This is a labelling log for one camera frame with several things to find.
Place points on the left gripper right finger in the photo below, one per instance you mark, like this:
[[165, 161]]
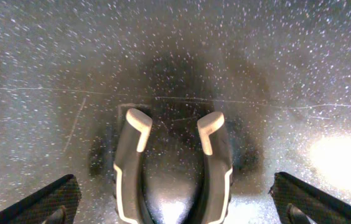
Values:
[[306, 202]]

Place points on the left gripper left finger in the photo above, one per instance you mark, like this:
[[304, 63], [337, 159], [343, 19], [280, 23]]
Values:
[[48, 202]]

